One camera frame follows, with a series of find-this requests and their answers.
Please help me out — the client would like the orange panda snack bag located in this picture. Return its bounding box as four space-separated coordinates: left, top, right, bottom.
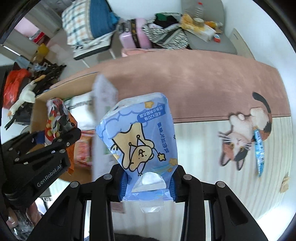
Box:
43 97 78 175

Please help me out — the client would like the red floral wipes pack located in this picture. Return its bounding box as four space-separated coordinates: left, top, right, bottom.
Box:
74 130 95 169

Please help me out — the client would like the blue tissue pack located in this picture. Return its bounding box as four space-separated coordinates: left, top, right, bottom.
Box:
96 92 178 213

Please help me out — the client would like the long blue snack packet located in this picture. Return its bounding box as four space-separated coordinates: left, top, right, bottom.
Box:
254 129 265 177

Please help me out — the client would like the left hand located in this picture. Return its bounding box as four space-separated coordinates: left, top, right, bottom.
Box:
6 202 42 228

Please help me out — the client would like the cardboard box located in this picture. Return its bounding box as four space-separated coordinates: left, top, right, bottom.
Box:
31 72 118 184

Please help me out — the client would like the white goose plush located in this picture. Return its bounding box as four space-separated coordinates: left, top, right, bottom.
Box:
8 75 46 116

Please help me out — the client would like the red plastic bag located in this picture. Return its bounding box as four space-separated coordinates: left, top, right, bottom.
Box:
3 69 31 109

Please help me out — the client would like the pink cat rug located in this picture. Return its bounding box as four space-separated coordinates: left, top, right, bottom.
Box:
53 50 293 216

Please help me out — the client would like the plaid blue bedding pile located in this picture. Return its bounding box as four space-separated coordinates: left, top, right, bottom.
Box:
62 0 120 60

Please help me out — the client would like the pink suitcase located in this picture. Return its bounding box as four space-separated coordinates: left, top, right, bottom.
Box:
118 18 152 49

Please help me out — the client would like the patterned tote bag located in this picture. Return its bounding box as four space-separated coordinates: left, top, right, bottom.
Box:
142 13 189 50

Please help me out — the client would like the clear plastic bottle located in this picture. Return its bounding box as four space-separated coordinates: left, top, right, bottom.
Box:
191 1 204 23

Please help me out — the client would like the grey chair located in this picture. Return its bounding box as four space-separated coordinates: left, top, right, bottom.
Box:
181 0 237 55

